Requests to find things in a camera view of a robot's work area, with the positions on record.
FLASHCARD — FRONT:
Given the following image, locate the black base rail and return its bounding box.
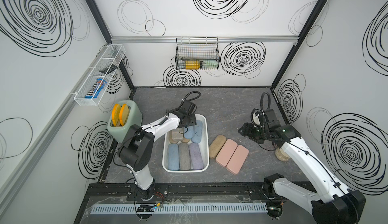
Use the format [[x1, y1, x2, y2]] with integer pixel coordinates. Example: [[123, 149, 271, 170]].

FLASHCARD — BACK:
[[86, 181, 316, 208]]

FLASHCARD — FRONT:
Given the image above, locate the blue candy packet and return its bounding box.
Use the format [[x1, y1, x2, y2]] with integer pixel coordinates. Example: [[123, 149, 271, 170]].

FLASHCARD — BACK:
[[84, 78, 107, 99]]

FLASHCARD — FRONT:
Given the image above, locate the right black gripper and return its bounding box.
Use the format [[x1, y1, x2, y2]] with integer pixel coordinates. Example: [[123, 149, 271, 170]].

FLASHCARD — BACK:
[[237, 121, 268, 142]]

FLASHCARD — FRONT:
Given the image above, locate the black wire wall basket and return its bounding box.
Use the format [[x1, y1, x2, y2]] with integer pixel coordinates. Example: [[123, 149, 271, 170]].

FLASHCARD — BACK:
[[175, 37, 220, 70]]

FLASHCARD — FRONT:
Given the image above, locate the blue glasses case front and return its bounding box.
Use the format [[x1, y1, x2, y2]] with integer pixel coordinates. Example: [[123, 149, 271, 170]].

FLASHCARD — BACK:
[[192, 120, 203, 143]]

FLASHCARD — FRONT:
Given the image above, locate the grey marble glasses case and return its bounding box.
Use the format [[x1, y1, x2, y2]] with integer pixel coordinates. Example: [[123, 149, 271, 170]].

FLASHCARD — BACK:
[[169, 129, 184, 144]]

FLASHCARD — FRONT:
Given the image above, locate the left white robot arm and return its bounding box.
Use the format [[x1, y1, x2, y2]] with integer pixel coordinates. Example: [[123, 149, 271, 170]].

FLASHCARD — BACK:
[[117, 99, 197, 200]]

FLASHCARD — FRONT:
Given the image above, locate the yellow toast slice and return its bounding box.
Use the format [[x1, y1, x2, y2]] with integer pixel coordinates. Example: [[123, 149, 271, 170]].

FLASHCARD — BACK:
[[119, 104, 130, 127], [111, 104, 121, 127]]

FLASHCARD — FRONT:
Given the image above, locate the left yellow toast slice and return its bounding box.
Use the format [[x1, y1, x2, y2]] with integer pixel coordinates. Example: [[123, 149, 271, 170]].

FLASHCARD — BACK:
[[111, 104, 121, 127]]

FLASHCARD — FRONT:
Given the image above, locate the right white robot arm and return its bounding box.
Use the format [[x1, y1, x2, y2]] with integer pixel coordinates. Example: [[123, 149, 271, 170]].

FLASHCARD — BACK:
[[238, 109, 366, 224]]

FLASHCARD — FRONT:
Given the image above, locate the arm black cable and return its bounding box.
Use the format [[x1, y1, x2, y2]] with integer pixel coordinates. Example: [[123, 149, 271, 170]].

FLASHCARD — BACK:
[[181, 91, 202, 103], [250, 91, 272, 128]]

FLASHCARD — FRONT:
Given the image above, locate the right yellow toast slice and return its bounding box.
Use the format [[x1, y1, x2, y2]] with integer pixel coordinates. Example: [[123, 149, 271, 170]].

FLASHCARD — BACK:
[[119, 104, 130, 127]]

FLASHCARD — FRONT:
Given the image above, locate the grey fabric glasses case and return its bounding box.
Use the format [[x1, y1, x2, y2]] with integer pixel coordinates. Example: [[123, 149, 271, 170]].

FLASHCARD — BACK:
[[179, 143, 191, 170]]

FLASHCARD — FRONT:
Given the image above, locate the white plastic storage tray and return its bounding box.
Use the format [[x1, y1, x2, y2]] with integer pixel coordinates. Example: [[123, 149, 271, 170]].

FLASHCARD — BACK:
[[162, 114, 210, 173]]

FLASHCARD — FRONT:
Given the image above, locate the blue glasses case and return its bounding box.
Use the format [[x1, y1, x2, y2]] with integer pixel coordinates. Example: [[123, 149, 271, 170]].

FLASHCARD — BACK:
[[168, 144, 180, 171], [192, 120, 203, 143], [183, 126, 194, 139]]

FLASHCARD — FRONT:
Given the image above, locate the black remote control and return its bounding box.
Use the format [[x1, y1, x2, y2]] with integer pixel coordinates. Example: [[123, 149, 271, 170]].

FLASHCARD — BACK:
[[99, 65, 118, 75]]

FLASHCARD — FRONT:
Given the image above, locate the grey slotted cable duct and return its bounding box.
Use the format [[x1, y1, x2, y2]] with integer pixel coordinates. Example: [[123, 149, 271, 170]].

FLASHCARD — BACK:
[[90, 203, 268, 214]]

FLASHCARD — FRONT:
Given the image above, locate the green item in basket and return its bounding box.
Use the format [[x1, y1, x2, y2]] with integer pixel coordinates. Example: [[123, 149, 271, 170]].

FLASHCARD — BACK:
[[201, 59, 219, 70]]

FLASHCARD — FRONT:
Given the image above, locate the mint green toaster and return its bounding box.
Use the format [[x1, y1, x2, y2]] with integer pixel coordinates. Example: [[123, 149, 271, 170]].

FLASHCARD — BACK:
[[107, 100, 142, 143]]

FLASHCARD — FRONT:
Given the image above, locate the yellow box in basket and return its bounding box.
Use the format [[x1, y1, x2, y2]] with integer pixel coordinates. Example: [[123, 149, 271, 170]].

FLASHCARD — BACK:
[[185, 60, 202, 70]]

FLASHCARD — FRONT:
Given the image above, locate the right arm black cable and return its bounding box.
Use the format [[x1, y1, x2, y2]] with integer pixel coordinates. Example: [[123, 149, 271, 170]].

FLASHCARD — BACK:
[[250, 91, 272, 128]]

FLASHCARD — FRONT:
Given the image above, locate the white wire wall shelf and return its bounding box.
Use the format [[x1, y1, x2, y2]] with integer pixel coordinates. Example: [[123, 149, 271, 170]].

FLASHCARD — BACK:
[[74, 44, 125, 106]]

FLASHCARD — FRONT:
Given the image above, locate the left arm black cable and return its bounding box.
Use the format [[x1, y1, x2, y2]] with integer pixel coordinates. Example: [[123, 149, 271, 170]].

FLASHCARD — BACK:
[[181, 91, 202, 103]]

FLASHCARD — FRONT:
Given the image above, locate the pink glasses case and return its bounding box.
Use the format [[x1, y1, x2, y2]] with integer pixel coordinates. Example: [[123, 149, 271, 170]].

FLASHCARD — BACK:
[[226, 145, 249, 175], [216, 139, 238, 167]]

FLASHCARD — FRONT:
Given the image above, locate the purple glasses case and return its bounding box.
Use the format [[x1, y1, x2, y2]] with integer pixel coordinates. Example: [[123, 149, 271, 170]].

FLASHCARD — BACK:
[[189, 143, 204, 170]]

